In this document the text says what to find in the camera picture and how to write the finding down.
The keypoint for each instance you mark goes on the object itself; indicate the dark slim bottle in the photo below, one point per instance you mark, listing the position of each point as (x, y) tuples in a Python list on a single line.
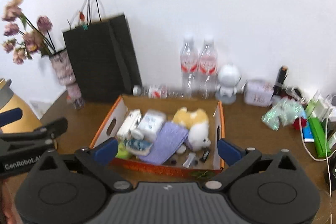
[(281, 79)]

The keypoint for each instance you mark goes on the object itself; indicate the red artificial flower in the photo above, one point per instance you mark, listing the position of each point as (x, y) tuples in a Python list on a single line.
[(299, 123)]

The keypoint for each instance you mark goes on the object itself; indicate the blue and white packet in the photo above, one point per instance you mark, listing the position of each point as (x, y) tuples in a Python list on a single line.
[(307, 133)]

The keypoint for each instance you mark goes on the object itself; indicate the purple mottled vase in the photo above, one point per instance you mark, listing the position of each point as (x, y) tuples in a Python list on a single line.
[(64, 69)]

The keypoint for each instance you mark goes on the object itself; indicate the long green box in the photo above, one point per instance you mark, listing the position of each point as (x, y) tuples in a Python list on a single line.
[(319, 134)]

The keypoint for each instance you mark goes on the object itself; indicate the yellow chair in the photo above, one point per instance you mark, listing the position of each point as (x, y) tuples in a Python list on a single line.
[(29, 113)]

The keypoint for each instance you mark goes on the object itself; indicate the translucent white box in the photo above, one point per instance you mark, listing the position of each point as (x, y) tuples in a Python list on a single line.
[(258, 92)]

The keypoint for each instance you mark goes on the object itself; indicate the black paper bag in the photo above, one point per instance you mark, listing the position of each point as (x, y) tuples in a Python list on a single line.
[(99, 61)]

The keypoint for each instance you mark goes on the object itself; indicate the crumpled plastic wrap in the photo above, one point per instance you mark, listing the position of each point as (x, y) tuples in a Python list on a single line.
[(281, 113)]

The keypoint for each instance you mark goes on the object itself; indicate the translucent cotton swab box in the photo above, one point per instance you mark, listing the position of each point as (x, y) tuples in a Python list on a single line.
[(151, 123)]

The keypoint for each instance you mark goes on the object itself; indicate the white and yellow plush toy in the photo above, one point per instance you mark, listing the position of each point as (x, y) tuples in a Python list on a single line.
[(197, 132)]

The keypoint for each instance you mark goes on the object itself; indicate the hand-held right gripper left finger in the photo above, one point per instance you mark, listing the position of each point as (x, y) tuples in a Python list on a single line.
[(106, 150)]

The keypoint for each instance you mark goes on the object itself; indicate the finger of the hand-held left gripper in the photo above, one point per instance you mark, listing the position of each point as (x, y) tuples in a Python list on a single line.
[(10, 116), (44, 130)]

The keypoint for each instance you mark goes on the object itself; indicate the red cardboard box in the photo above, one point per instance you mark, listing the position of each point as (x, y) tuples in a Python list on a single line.
[(120, 111)]

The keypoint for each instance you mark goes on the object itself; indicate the white charger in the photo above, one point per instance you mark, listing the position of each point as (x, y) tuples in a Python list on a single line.
[(324, 108)]

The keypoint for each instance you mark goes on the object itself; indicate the person's left hand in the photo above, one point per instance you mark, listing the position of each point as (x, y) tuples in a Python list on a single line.
[(6, 203)]

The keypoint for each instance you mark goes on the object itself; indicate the clear water bottle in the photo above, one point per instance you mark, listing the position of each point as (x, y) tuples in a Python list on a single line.
[(208, 66), (189, 64), (157, 91)]

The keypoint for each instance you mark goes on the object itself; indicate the white folding device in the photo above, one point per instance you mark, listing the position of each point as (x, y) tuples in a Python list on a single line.
[(128, 123)]

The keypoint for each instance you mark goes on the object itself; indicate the white robot toy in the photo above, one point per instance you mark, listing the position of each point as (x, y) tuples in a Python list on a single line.
[(228, 74)]

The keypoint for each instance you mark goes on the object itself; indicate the small black object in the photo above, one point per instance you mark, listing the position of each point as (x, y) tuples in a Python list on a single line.
[(205, 155)]

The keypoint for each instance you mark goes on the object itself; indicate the purple cloth pouch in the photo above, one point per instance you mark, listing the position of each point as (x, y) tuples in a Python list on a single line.
[(168, 145)]

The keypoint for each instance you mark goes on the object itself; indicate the small yellow-green box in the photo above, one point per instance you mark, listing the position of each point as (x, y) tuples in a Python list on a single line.
[(123, 153)]

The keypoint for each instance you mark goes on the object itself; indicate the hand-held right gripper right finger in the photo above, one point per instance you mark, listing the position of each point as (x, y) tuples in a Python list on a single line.
[(229, 151)]

